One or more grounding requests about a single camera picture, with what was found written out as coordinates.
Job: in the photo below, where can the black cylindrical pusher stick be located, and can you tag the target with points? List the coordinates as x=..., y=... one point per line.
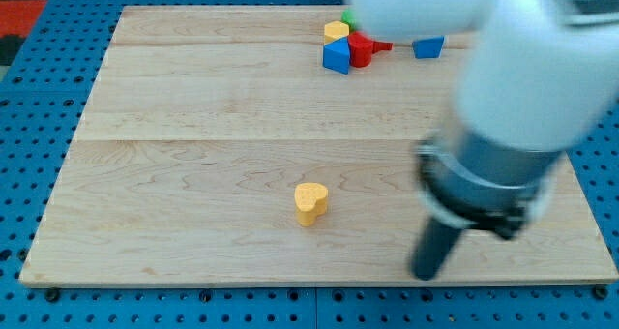
x=433, y=248

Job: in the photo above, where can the red cylinder block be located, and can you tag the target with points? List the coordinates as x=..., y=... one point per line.
x=361, y=49

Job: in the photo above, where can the green block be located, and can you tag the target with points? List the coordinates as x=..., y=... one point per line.
x=349, y=18

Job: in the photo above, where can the wooden board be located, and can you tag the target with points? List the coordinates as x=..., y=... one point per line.
x=200, y=124

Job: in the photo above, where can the red star block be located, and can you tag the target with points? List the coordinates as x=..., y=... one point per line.
x=381, y=46

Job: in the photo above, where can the blue cube block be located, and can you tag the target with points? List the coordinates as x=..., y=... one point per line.
x=428, y=48

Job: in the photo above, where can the blue triangle block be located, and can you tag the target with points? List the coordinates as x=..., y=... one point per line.
x=336, y=56

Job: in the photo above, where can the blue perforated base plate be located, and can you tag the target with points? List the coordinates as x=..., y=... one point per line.
x=42, y=97

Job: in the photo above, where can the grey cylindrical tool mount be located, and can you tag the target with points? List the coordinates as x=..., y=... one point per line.
x=469, y=181

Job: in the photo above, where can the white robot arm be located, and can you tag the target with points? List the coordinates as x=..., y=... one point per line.
x=539, y=77

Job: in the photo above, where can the yellow hexagon block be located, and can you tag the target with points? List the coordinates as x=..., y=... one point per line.
x=335, y=30

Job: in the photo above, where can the yellow heart block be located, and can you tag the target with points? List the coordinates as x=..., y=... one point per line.
x=311, y=201

